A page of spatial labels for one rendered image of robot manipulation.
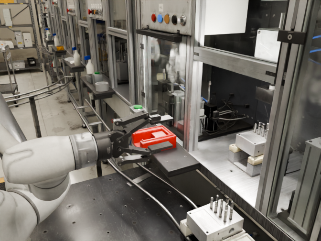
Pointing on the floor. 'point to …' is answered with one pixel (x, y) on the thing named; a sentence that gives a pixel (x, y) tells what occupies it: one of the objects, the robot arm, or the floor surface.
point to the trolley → (10, 89)
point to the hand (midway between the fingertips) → (163, 133)
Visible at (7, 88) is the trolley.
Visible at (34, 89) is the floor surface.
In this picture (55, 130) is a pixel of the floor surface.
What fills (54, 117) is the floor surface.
